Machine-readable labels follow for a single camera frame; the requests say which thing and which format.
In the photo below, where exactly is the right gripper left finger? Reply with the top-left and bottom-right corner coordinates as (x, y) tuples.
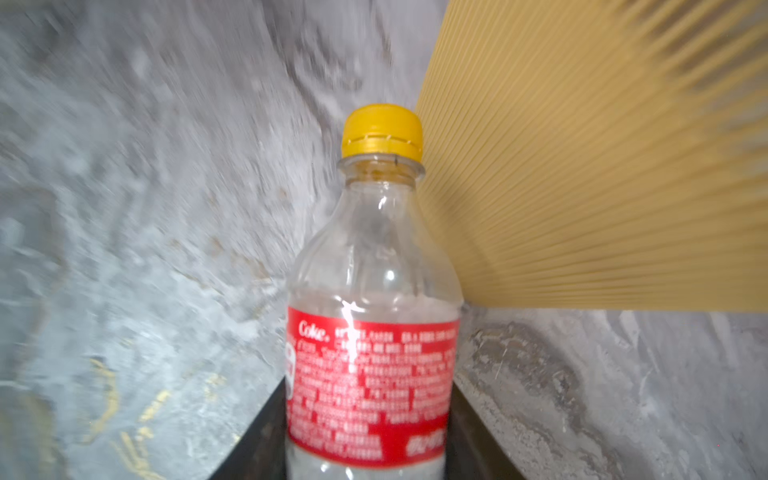
(209, 380), (287, 480)

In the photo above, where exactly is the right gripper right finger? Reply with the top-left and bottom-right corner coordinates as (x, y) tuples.
(446, 383), (526, 480)

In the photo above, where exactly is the red label bottle yellow cap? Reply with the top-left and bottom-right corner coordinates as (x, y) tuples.
(285, 104), (463, 479)

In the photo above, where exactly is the yellow slatted waste bin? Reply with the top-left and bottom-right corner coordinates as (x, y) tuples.
(417, 1), (767, 312)

